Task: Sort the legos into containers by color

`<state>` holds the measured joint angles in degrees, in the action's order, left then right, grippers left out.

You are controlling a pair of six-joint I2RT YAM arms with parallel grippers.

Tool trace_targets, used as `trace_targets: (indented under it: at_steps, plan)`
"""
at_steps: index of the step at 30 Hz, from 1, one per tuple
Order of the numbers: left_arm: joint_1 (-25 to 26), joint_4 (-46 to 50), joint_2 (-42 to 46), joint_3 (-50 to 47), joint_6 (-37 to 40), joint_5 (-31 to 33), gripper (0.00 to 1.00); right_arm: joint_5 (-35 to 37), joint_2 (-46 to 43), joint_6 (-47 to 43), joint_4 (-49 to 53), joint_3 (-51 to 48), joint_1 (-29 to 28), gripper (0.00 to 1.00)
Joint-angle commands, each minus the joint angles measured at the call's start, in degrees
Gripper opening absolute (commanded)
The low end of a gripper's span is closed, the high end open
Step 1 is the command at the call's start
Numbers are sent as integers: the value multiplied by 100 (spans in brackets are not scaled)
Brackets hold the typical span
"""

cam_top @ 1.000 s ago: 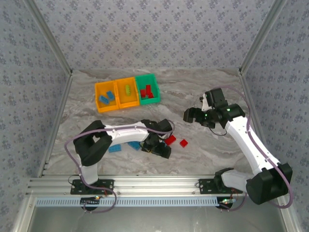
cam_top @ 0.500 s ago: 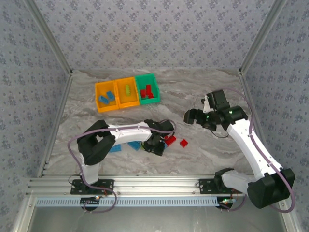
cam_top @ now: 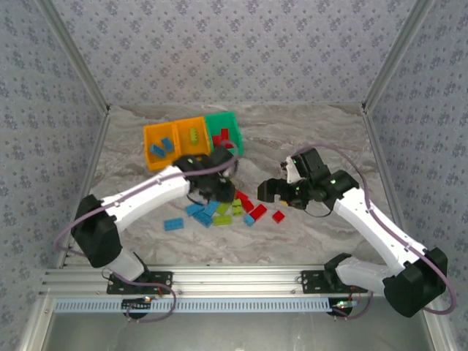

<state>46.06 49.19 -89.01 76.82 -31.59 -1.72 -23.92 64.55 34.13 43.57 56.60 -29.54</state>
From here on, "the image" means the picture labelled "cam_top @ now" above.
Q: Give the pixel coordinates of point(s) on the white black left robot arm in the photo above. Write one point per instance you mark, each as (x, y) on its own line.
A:
(146, 194)

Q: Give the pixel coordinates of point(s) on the green plastic bin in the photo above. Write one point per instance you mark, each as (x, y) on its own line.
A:
(215, 122)

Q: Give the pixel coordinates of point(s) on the aluminium side rail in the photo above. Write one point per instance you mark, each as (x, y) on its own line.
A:
(90, 164)
(377, 146)

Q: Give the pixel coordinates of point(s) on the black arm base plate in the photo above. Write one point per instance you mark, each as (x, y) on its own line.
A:
(150, 287)
(314, 285)

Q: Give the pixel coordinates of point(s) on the orange plastic bin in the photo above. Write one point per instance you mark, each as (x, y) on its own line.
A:
(184, 144)
(162, 164)

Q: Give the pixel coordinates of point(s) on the aluminium frame leg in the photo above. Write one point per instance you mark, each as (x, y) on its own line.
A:
(440, 334)
(36, 325)

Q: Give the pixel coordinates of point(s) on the small blue lego brick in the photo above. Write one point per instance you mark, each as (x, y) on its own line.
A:
(249, 220)

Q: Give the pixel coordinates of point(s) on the black controller board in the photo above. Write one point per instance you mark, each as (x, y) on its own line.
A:
(342, 311)
(133, 303)

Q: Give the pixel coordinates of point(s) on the red lego brick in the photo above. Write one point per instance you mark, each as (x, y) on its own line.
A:
(229, 145)
(245, 201)
(258, 213)
(278, 216)
(216, 140)
(223, 133)

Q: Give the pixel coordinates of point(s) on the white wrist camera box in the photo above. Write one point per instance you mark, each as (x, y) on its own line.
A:
(231, 171)
(291, 172)

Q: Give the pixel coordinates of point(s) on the aluminium frame post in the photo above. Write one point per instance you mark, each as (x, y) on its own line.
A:
(398, 55)
(75, 55)

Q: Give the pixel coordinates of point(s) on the grey metal shelf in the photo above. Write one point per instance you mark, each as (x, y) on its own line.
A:
(237, 332)

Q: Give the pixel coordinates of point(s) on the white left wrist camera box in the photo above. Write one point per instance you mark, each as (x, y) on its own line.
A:
(231, 171)

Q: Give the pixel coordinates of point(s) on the small lime green lego brick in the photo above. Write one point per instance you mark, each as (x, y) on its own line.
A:
(236, 211)
(238, 203)

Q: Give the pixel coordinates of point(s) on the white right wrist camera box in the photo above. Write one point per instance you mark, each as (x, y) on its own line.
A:
(291, 172)

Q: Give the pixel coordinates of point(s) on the aluminium mounting rail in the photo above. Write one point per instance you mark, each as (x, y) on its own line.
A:
(237, 279)

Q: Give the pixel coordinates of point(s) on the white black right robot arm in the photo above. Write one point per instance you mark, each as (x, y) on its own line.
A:
(369, 219)

